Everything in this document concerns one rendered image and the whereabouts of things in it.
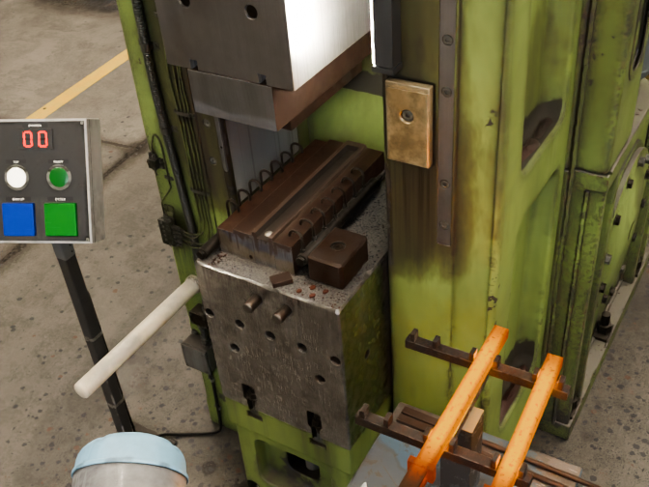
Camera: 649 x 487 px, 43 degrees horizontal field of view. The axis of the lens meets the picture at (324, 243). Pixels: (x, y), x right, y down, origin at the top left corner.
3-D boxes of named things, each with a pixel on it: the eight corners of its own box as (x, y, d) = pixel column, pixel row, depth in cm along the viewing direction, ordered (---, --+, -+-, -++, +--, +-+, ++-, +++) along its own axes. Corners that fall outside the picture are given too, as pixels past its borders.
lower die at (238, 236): (295, 274, 179) (291, 243, 174) (220, 250, 188) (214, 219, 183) (384, 178, 207) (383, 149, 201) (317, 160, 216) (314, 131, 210)
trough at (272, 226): (272, 243, 177) (271, 238, 176) (252, 237, 179) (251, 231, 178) (366, 149, 204) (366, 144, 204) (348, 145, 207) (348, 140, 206)
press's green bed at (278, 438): (358, 559, 225) (350, 449, 196) (247, 503, 241) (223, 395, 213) (443, 418, 261) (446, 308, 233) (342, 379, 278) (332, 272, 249)
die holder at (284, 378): (350, 451, 196) (338, 312, 169) (221, 395, 213) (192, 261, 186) (448, 308, 233) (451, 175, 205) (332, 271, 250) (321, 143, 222)
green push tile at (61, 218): (77, 236, 185) (74, 202, 185) (45, 236, 186) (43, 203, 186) (80, 235, 187) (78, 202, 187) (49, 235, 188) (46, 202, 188)
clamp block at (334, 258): (343, 291, 174) (341, 267, 170) (308, 279, 177) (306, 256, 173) (370, 259, 182) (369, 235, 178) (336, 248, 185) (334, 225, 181)
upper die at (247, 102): (277, 132, 157) (271, 87, 152) (194, 111, 166) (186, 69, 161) (380, 44, 185) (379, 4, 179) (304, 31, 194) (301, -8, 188)
